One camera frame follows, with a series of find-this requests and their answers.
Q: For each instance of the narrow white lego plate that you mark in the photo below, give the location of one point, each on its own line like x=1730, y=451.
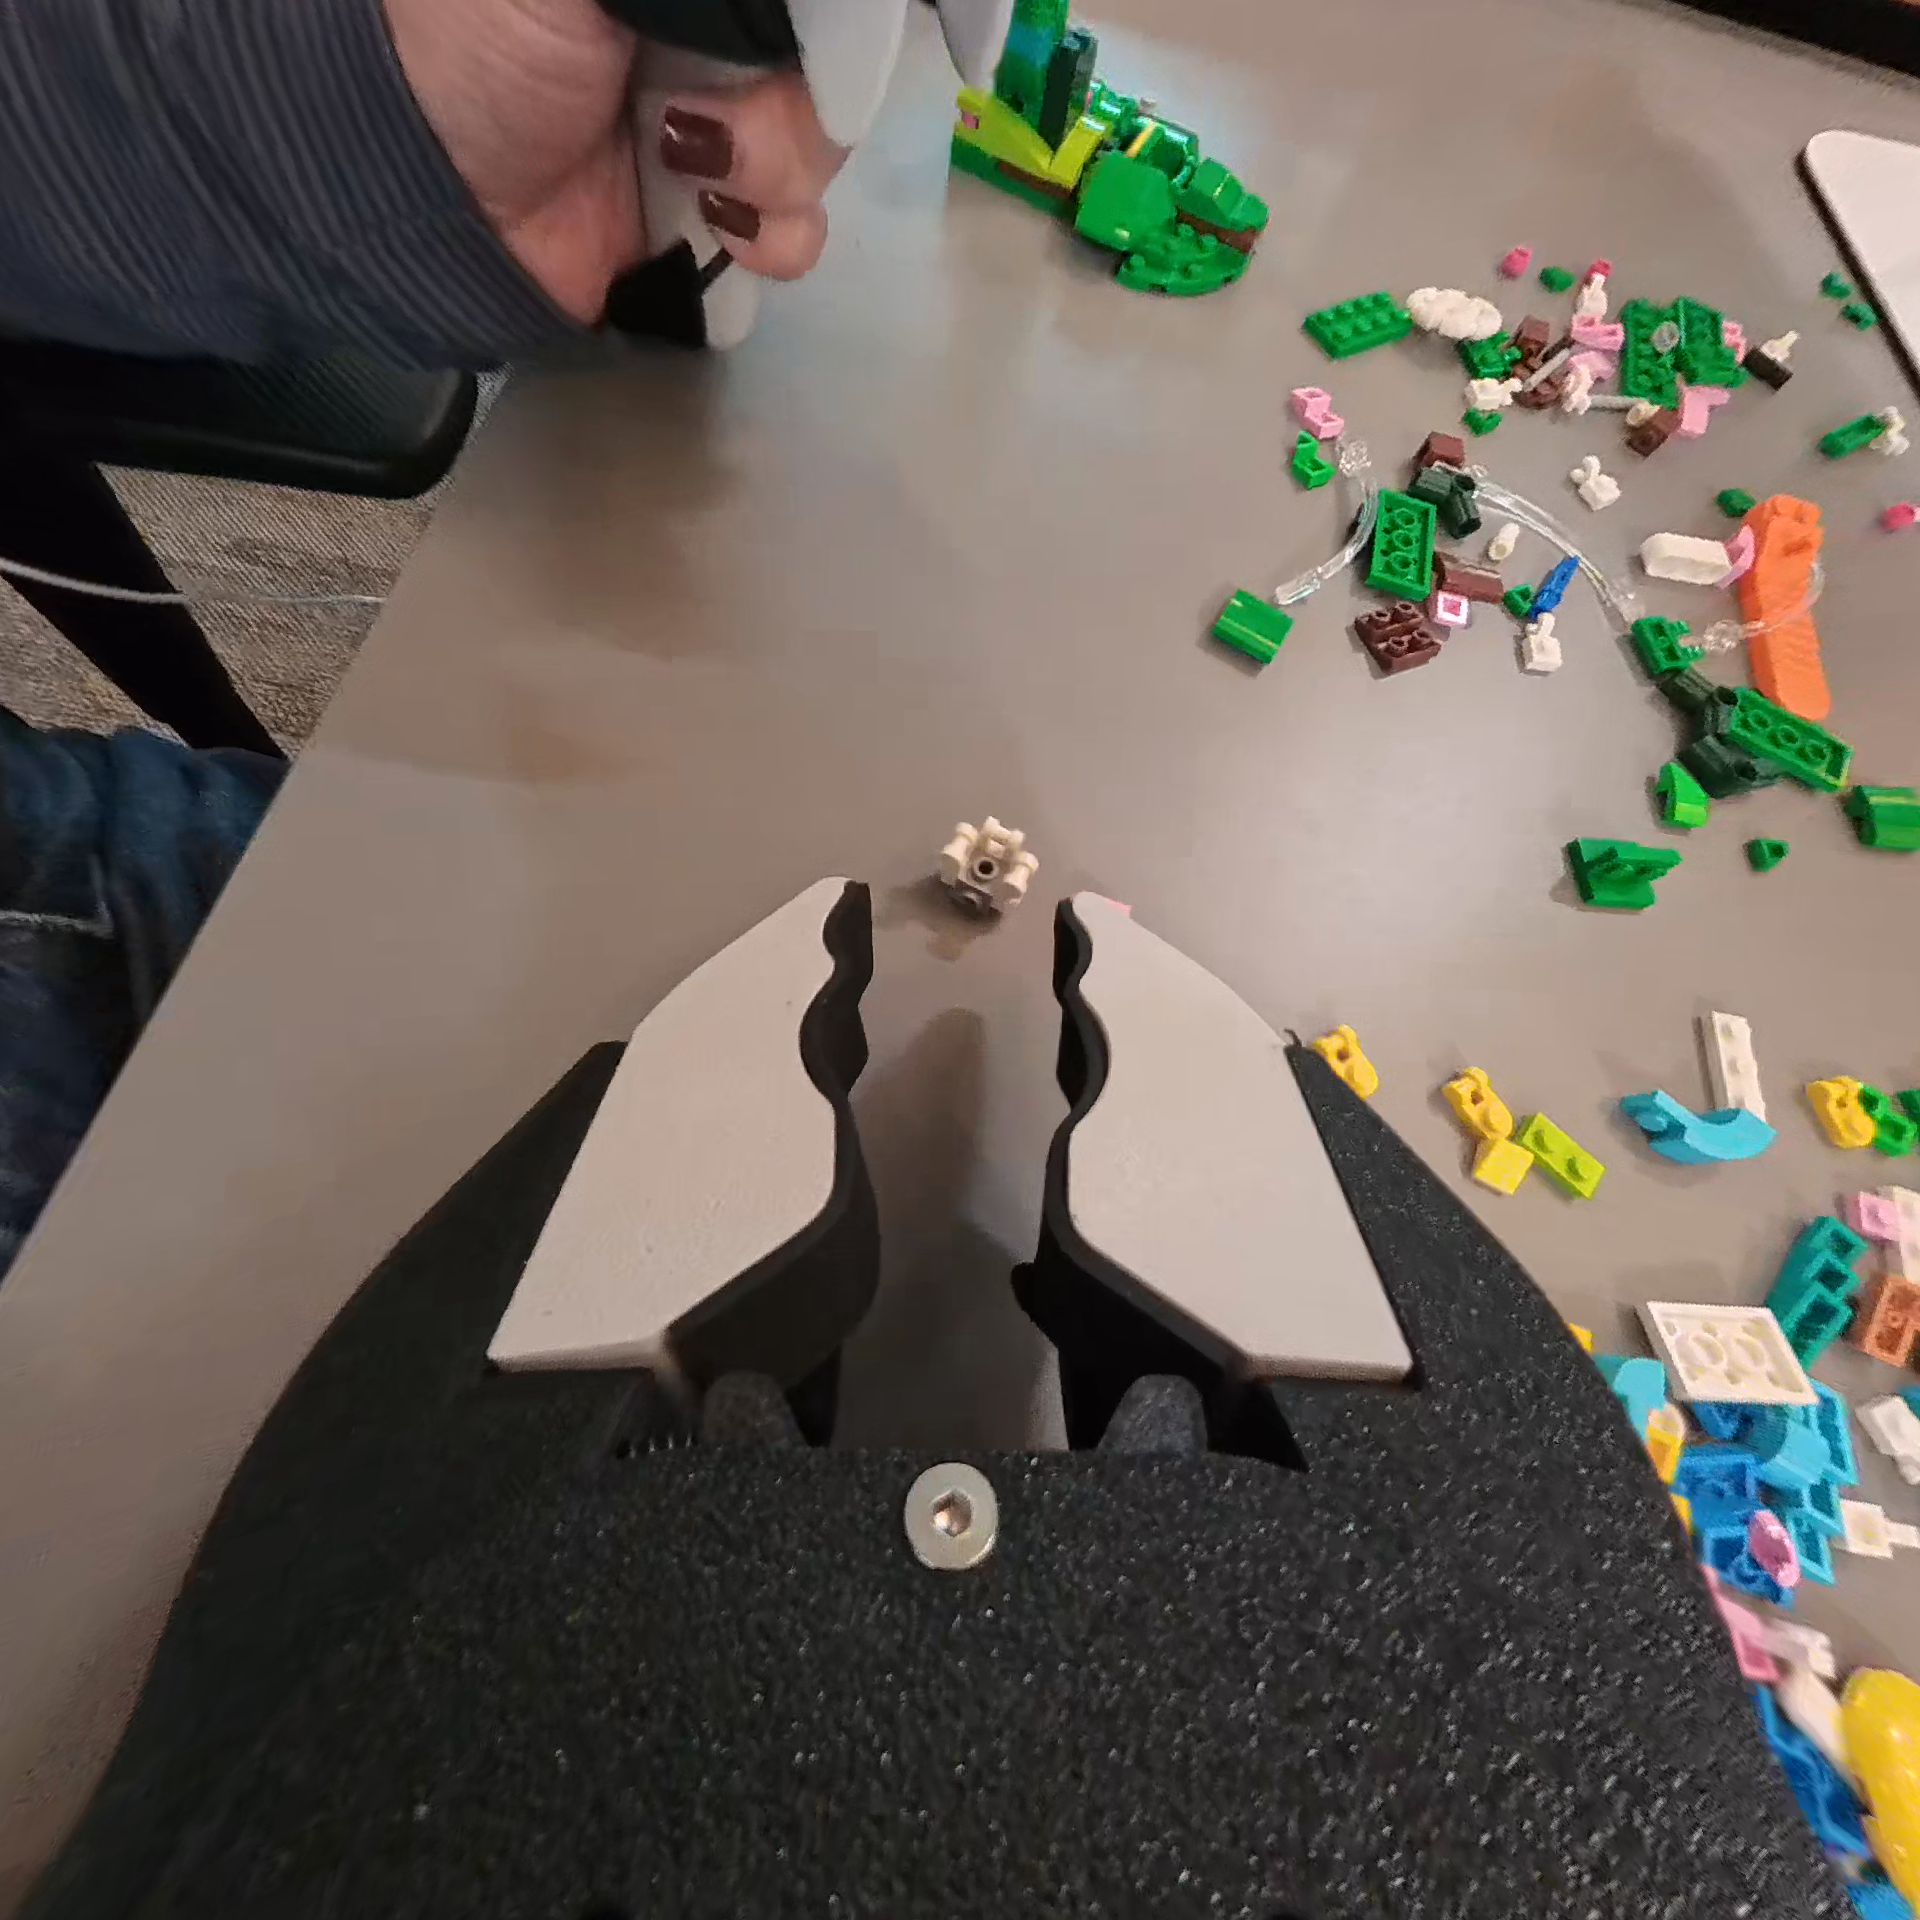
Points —
x=1733, y=1059

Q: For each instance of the person's left forearm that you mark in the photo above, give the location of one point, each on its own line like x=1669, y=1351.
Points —
x=196, y=165

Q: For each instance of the small green lego piece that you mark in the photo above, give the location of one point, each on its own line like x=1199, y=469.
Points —
x=1894, y=1122

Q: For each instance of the small grey toy brick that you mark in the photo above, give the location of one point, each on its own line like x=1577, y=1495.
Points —
x=984, y=869

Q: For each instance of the orange brick separator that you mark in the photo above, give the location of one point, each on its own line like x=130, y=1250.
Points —
x=1785, y=629

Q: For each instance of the yellow lego clip piece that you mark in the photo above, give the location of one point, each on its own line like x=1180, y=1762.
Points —
x=1838, y=1114
x=1348, y=1060
x=1477, y=1103

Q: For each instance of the person's left hand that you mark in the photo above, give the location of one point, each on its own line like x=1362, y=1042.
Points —
x=556, y=148

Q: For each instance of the black office chair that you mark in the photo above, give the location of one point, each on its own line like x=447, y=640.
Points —
x=225, y=435

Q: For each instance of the green curved lego brick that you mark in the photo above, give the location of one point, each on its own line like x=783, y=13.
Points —
x=1252, y=626

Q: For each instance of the pile of colourful lego bricks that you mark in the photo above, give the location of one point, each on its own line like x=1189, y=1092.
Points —
x=1800, y=1469

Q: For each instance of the person's blue jeans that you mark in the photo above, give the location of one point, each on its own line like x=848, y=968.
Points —
x=105, y=901

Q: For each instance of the yellow lego wedge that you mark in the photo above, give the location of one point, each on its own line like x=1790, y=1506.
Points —
x=1500, y=1165

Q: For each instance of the pile of green brown bricks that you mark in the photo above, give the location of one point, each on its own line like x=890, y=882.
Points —
x=1402, y=539

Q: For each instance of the lime lego brick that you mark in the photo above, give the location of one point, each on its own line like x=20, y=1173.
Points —
x=1560, y=1154

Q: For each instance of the yellow lego dome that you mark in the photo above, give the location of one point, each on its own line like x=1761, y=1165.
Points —
x=1886, y=1769

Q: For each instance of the blue curved lego piece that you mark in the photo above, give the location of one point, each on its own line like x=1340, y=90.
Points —
x=1711, y=1136

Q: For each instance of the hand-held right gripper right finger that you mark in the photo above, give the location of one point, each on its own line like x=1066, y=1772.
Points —
x=1214, y=1184

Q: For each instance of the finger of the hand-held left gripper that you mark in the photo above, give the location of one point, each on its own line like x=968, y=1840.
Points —
x=984, y=36
x=853, y=60

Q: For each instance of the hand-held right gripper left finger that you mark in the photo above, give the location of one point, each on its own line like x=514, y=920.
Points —
x=690, y=1170

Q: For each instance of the white rounded board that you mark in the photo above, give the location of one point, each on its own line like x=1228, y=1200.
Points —
x=1882, y=225

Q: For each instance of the green lego build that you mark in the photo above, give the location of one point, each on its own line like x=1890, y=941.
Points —
x=1142, y=194

